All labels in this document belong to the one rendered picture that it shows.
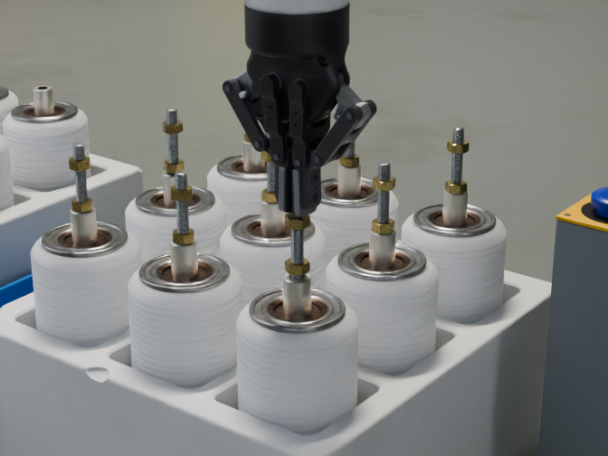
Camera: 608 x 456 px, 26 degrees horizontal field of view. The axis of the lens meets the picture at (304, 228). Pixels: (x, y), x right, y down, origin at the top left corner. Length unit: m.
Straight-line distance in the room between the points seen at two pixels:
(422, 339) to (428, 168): 0.99
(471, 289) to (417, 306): 0.11
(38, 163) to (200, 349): 0.49
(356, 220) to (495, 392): 0.20
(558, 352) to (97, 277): 0.39
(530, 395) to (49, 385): 0.45
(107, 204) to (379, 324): 0.53
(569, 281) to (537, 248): 0.73
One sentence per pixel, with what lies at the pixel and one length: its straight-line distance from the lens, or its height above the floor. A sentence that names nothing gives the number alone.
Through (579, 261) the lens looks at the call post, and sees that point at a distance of 1.07.
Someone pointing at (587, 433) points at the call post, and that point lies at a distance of 1.13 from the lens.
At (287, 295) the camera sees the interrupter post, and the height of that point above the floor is 0.27.
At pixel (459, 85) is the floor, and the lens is 2.54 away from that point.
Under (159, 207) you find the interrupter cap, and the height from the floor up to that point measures 0.25.
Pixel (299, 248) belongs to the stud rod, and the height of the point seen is 0.31.
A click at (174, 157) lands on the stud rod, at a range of 1.23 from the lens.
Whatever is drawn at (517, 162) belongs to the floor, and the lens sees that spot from 2.13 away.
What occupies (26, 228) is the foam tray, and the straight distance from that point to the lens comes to 1.45.
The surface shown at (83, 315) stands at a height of 0.20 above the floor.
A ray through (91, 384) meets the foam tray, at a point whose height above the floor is 0.17.
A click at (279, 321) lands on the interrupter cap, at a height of 0.25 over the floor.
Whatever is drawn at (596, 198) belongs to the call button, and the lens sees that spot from 1.07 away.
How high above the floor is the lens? 0.70
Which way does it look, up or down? 22 degrees down
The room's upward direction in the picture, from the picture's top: straight up
